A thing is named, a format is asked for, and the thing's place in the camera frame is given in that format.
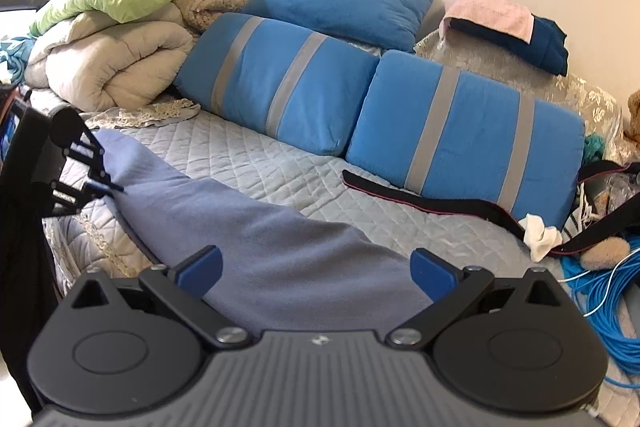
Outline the pink towel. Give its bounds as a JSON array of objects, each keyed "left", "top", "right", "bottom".
[{"left": 442, "top": 0, "right": 535, "bottom": 44}]

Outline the beige quilt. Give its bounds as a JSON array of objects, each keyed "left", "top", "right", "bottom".
[{"left": 24, "top": 2, "right": 196, "bottom": 112}]

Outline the teal cloth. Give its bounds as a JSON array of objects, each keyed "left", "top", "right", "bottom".
[{"left": 582, "top": 134, "right": 607, "bottom": 164}]

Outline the grey-blue fleece garment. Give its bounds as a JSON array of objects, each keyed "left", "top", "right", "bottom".
[{"left": 92, "top": 128, "right": 436, "bottom": 325}]

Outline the plain blue pillow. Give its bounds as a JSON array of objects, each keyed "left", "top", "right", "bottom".
[{"left": 240, "top": 0, "right": 438, "bottom": 54}]

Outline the teal patterned fabric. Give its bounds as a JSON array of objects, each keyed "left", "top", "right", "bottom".
[{"left": 0, "top": 34, "right": 33, "bottom": 85}]

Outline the beige plush toy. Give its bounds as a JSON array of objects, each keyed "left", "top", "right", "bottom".
[{"left": 580, "top": 237, "right": 632, "bottom": 269}]

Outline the black belt with pink edge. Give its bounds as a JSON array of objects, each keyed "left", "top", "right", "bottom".
[{"left": 342, "top": 169, "right": 526, "bottom": 235}]

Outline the blue cable coil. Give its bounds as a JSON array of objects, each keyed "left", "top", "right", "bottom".
[{"left": 560, "top": 247, "right": 640, "bottom": 390}]

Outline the blue pillow with grey stripes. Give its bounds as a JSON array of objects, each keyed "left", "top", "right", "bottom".
[
  {"left": 345, "top": 49, "right": 586, "bottom": 218},
  {"left": 172, "top": 12, "right": 381, "bottom": 158}
]

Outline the lace-trimmed beige sheet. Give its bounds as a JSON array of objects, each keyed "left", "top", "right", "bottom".
[{"left": 80, "top": 99, "right": 202, "bottom": 130}]

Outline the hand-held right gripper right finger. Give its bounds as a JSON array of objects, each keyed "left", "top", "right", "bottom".
[{"left": 388, "top": 248, "right": 568, "bottom": 349}]

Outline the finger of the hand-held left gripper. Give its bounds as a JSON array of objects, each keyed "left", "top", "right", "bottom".
[
  {"left": 64, "top": 127, "right": 108, "bottom": 182},
  {"left": 49, "top": 177, "right": 126, "bottom": 216}
]

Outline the black and white striped cloth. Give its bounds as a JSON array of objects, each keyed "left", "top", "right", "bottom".
[{"left": 564, "top": 184, "right": 598, "bottom": 240}]

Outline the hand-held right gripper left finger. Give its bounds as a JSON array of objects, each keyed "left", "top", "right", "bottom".
[{"left": 70, "top": 245, "right": 252, "bottom": 349}]

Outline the grey quilted bed cover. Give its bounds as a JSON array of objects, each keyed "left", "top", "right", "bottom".
[{"left": 42, "top": 109, "right": 640, "bottom": 427}]

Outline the black bag strap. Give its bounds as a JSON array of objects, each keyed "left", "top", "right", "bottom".
[{"left": 550, "top": 161, "right": 640, "bottom": 258}]

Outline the brown teddy bear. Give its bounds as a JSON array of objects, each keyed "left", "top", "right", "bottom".
[{"left": 624, "top": 89, "right": 640, "bottom": 142}]

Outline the person's black ribbed clothing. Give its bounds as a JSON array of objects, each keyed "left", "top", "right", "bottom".
[{"left": 0, "top": 187, "right": 56, "bottom": 413}]

